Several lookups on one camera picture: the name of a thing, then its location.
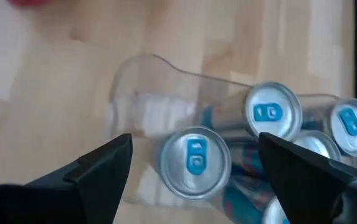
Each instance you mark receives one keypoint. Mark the red Fanta soda can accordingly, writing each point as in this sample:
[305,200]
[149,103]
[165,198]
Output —
[28,2]

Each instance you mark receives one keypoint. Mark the clear plastic bin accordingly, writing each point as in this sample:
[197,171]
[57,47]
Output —
[153,93]

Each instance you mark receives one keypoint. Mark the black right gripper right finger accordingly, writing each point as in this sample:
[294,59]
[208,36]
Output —
[315,193]

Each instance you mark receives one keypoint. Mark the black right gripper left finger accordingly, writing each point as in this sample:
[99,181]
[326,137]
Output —
[72,199]

